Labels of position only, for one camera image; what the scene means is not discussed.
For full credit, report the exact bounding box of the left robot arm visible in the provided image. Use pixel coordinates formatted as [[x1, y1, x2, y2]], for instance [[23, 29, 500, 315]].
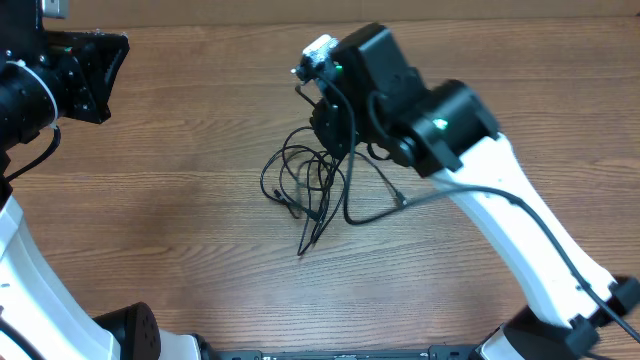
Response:
[[1, 0, 216, 360]]

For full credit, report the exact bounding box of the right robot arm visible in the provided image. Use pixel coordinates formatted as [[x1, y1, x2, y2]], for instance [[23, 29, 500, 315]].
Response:
[[294, 23, 639, 359]]

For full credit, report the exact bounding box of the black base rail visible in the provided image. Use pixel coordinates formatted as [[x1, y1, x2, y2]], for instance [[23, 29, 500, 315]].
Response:
[[192, 333, 490, 360]]

